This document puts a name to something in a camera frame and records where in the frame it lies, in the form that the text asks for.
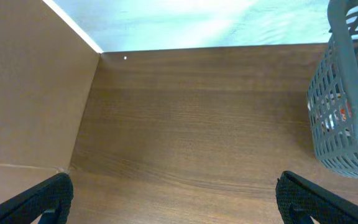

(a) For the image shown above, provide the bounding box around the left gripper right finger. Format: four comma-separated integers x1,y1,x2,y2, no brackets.
275,170,358,224

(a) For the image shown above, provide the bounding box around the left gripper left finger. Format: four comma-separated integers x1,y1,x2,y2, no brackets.
0,172,73,224

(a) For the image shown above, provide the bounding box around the grey plastic basket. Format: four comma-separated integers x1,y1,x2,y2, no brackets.
306,1,358,179

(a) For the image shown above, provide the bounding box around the brown side board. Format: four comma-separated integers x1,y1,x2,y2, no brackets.
0,0,99,203

